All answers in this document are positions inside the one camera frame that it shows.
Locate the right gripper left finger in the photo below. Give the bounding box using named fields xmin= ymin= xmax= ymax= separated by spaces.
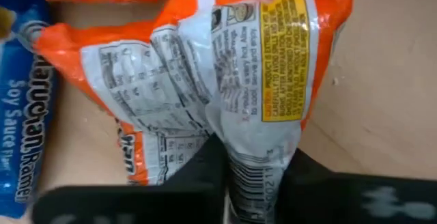
xmin=32 ymin=133 xmax=228 ymax=224

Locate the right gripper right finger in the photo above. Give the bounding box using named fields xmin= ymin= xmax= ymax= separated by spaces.
xmin=277 ymin=148 xmax=437 ymax=224

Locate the blue Maruchan ramen pack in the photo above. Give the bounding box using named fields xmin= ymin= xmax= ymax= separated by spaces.
xmin=0 ymin=0 xmax=59 ymax=220

